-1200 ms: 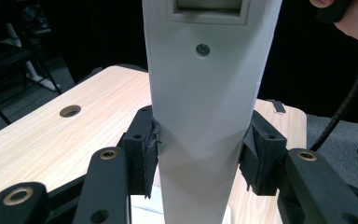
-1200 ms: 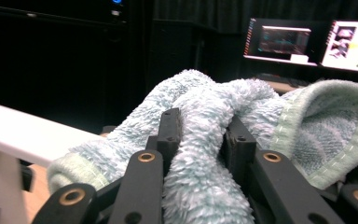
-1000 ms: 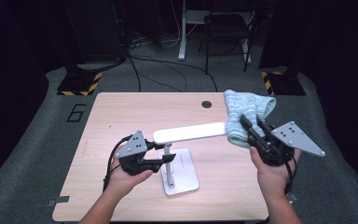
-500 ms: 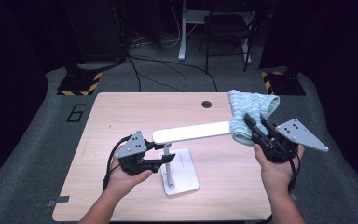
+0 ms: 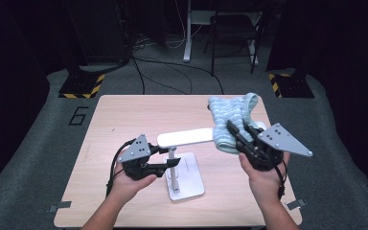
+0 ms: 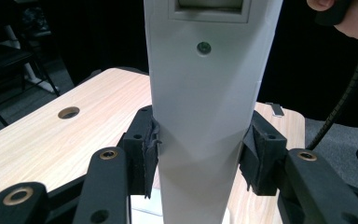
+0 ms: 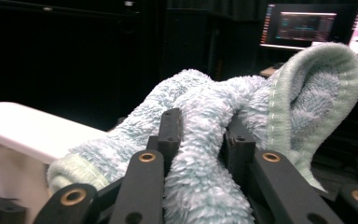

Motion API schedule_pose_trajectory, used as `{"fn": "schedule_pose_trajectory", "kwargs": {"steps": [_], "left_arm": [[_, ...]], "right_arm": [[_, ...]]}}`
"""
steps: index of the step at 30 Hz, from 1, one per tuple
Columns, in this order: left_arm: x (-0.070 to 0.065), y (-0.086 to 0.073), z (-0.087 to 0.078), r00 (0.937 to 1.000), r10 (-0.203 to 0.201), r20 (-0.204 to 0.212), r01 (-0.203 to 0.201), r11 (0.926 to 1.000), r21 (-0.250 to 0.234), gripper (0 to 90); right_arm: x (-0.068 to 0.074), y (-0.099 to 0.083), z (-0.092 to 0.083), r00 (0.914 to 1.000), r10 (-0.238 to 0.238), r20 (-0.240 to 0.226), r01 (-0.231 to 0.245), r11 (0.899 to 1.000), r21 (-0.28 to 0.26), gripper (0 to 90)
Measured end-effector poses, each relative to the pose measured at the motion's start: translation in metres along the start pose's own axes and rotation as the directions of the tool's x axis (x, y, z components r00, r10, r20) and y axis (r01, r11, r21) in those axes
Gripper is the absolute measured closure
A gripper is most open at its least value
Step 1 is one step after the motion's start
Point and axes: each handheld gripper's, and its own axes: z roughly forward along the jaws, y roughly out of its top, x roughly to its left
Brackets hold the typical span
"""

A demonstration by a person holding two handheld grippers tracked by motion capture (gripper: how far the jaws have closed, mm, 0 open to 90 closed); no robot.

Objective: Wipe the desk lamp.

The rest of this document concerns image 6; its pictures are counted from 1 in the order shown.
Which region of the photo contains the black chair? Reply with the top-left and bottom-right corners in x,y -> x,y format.
0,6 -> 60,125

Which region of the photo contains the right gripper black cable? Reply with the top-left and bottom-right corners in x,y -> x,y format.
306,45 -> 358,151

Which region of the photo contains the white desk leg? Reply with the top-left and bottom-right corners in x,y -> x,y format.
4,24 -> 57,93

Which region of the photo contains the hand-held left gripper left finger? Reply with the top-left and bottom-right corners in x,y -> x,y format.
117,105 -> 162,200

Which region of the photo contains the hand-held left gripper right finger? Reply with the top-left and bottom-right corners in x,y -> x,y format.
238,110 -> 288,196

